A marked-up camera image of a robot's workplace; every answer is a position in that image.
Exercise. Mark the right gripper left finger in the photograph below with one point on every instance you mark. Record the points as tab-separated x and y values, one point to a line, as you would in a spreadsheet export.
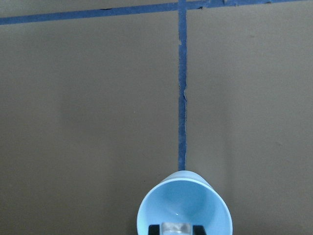
154	229

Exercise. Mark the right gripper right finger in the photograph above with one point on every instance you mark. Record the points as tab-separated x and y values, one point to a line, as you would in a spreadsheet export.
198	230

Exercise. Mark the clear ice cube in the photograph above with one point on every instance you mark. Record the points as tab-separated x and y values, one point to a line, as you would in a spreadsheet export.
176	228

